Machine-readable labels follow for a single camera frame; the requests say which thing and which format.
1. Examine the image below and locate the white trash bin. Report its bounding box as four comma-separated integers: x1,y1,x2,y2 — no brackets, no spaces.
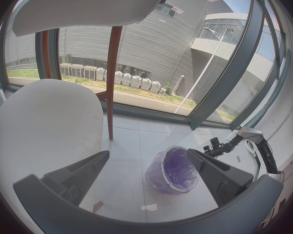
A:
159,147,198,194

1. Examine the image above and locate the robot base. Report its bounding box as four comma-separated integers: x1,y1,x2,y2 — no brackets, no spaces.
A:
258,173,287,232

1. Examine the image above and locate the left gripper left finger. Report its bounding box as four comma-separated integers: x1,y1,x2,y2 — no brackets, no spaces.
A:
42,151,110,206

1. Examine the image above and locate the white green plastic basin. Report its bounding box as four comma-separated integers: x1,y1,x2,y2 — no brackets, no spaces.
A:
244,139,258,158

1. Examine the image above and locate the white cushioned wooden chair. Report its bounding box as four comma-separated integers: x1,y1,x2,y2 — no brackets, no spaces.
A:
0,0,172,214

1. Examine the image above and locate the purple plastic bag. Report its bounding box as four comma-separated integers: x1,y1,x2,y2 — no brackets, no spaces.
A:
146,145,200,195

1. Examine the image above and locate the window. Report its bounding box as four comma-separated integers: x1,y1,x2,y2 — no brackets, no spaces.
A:
0,0,291,131

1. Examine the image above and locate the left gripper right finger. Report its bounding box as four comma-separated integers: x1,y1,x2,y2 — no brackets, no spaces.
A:
187,148,254,206

